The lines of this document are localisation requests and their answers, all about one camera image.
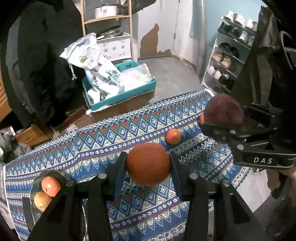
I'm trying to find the green pear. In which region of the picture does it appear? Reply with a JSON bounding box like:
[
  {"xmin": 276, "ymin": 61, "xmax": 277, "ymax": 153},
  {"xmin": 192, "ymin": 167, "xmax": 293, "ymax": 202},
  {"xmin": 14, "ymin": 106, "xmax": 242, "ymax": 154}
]
[{"xmin": 34, "ymin": 191, "xmax": 52, "ymax": 212}]

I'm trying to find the teal plastic crate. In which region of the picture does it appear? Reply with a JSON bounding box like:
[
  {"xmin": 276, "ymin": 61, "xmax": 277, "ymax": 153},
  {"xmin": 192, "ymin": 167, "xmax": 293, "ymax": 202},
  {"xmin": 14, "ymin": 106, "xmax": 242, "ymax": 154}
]
[{"xmin": 82, "ymin": 60, "xmax": 158, "ymax": 112}]

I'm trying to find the blue patterned tablecloth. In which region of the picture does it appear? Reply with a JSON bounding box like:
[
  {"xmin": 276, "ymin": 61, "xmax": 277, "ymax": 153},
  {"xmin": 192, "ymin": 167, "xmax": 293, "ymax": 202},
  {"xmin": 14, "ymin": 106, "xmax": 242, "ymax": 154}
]
[{"xmin": 4, "ymin": 90, "xmax": 249, "ymax": 240}]

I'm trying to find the white cooking pot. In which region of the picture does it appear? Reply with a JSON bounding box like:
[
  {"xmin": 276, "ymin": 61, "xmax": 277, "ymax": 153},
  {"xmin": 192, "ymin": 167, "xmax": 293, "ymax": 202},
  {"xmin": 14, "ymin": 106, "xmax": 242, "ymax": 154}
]
[{"xmin": 95, "ymin": 4, "xmax": 118, "ymax": 19}]

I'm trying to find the small tangerine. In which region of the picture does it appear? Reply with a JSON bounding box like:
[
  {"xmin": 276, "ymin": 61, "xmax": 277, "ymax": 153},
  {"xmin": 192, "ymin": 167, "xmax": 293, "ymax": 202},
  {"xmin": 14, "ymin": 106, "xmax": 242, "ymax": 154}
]
[{"xmin": 41, "ymin": 176, "xmax": 61, "ymax": 197}]

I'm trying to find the dark red apple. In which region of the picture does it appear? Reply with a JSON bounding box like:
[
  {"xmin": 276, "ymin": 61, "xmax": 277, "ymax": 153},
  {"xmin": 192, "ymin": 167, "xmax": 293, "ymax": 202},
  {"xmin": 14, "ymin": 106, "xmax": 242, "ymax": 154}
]
[{"xmin": 203, "ymin": 93, "xmax": 244, "ymax": 130}]

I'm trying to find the person's right hand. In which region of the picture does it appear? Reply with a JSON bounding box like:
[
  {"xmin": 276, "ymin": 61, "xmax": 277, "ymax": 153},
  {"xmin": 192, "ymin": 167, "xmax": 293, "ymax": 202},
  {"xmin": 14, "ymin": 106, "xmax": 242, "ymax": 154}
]
[{"xmin": 266, "ymin": 164, "xmax": 296, "ymax": 191}]

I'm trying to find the dark fruit bowl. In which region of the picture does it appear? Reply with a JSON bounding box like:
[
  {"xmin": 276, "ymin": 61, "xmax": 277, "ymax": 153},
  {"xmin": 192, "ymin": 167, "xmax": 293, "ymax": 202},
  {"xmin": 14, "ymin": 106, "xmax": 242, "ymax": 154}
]
[{"xmin": 22, "ymin": 170, "xmax": 68, "ymax": 232}]

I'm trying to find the white shoe rack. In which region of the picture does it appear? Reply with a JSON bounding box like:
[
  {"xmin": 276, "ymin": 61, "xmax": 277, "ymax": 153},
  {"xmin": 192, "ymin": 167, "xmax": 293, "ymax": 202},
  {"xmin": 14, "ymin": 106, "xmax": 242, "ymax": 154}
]
[{"xmin": 201, "ymin": 11, "xmax": 257, "ymax": 95}]

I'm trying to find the small cardboard box left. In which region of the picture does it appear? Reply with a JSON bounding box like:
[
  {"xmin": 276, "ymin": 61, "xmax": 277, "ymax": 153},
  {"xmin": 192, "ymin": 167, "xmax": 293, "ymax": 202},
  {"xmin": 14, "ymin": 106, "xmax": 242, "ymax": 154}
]
[{"xmin": 15, "ymin": 124, "xmax": 50, "ymax": 147}]

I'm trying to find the brown cardboard box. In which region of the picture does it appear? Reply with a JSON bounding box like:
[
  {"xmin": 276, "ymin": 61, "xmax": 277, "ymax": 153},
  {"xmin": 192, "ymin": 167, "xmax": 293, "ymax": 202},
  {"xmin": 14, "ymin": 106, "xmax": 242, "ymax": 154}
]
[{"xmin": 88, "ymin": 91, "xmax": 154, "ymax": 122}]

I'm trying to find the large rough orange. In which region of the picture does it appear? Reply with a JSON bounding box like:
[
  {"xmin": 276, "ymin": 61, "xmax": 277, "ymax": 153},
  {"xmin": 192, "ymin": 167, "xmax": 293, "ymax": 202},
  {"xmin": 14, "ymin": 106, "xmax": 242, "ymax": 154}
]
[{"xmin": 126, "ymin": 143, "xmax": 171, "ymax": 186}]

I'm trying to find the white printed plastic bag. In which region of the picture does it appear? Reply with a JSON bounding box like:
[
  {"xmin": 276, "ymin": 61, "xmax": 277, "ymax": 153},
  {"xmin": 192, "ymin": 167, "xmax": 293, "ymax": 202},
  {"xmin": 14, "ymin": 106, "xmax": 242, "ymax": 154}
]
[{"xmin": 60, "ymin": 33, "xmax": 121, "ymax": 100}]

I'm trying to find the wooden shelf unit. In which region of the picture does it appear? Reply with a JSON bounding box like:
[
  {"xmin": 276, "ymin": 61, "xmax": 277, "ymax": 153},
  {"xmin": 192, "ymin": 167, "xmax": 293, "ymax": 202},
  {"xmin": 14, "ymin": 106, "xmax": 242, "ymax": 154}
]
[{"xmin": 79, "ymin": 0, "xmax": 134, "ymax": 60}]

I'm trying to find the clear plastic bag in crate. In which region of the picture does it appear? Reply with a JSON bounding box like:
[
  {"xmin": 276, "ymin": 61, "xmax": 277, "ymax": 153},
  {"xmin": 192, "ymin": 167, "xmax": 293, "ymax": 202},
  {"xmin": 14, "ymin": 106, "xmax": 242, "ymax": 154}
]
[{"xmin": 117, "ymin": 63, "xmax": 152, "ymax": 93}]

